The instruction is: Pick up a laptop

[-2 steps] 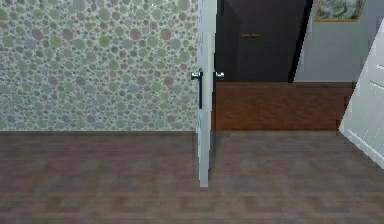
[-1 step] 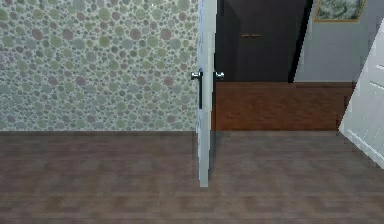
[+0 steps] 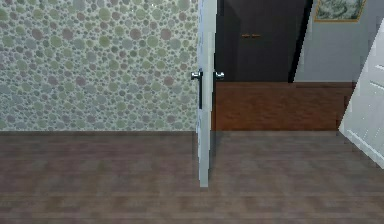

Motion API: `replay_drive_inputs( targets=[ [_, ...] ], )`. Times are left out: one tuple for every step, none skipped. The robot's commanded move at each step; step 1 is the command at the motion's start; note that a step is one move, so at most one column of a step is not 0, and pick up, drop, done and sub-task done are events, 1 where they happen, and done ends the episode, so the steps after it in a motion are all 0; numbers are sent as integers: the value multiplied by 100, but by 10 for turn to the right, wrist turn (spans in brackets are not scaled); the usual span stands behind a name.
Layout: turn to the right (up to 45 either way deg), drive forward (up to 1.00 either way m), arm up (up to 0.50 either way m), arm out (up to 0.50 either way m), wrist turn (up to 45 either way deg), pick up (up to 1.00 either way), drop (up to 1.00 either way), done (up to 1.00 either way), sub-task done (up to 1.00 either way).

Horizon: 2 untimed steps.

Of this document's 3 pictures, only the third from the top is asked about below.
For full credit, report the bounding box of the white room door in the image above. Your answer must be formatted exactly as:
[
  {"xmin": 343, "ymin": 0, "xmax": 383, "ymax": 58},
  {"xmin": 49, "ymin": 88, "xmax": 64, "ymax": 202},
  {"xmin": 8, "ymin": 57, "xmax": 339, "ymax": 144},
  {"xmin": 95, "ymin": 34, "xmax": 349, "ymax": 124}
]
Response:
[{"xmin": 196, "ymin": 0, "xmax": 219, "ymax": 189}]

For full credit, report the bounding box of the gold framed picture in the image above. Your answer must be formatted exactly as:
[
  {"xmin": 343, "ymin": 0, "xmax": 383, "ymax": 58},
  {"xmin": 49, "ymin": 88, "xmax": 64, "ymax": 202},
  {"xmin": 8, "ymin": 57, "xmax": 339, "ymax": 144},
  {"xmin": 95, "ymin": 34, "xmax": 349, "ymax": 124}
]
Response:
[{"xmin": 313, "ymin": 0, "xmax": 368, "ymax": 23}]

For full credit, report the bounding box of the dark brown wardrobe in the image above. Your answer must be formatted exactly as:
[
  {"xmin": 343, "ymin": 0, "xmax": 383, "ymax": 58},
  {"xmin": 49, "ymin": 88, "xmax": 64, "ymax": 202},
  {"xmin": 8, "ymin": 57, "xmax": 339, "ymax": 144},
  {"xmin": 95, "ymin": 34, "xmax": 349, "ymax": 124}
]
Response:
[{"xmin": 215, "ymin": 0, "xmax": 314, "ymax": 84}]

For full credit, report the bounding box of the white panelled door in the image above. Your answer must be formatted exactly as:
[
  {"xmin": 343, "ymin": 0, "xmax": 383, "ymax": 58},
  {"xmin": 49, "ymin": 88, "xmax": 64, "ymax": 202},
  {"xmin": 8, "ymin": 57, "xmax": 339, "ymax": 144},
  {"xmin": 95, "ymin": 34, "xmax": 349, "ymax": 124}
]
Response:
[{"xmin": 338, "ymin": 17, "xmax": 384, "ymax": 170}]

